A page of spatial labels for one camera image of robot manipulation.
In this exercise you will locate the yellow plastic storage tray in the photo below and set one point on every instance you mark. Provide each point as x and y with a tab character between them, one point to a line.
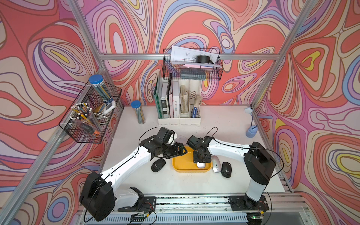
185	163

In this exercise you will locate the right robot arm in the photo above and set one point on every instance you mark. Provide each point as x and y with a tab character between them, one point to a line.
259	163

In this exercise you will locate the silver mouse beside tray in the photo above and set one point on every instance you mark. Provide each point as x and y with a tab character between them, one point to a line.
216	165

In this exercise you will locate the black wire basket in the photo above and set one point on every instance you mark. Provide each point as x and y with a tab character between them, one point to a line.
92	98
187	72

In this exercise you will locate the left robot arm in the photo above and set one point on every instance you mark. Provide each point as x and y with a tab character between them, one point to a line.
98	194

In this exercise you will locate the green book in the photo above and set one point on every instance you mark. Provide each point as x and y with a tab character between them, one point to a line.
157	96

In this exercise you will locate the clear pen cup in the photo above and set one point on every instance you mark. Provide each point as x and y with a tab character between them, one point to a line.
84	118

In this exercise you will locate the black tape roll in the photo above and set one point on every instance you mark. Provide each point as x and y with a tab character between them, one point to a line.
204	59

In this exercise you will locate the white file organizer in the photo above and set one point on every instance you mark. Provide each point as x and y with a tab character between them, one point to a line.
189	103

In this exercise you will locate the white paper sheets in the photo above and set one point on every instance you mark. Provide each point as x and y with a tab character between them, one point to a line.
186	56

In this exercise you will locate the black mouse front left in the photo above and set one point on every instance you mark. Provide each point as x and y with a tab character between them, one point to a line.
158	165

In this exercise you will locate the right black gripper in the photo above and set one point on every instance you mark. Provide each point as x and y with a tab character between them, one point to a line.
208	159

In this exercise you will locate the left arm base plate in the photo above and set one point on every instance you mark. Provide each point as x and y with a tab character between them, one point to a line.
143	204

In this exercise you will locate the black mouse front right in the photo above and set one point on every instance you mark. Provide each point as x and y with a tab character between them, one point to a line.
226	170

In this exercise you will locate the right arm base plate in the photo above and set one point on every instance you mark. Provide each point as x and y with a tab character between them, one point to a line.
244	203

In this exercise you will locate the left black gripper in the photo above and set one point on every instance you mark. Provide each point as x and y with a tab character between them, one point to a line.
176	152

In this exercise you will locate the small blue desk lamp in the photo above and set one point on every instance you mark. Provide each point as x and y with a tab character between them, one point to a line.
253	129

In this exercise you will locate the silver mouse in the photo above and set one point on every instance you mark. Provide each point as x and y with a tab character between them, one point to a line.
216	165
201	165

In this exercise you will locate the blue lid tube in basket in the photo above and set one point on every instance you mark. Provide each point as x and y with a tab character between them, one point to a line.
100	86

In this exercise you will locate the blue lid pencil tube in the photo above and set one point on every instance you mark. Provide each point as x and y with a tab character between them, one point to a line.
136	105

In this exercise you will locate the black wire basket back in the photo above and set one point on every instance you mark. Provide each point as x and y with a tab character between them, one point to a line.
187	72

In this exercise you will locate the black mouse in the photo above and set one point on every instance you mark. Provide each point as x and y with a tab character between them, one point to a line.
158	165
226	170

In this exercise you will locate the white book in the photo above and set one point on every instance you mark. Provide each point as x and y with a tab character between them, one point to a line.
176	99

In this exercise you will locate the black wire basket left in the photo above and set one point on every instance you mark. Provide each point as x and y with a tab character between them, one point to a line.
92	98

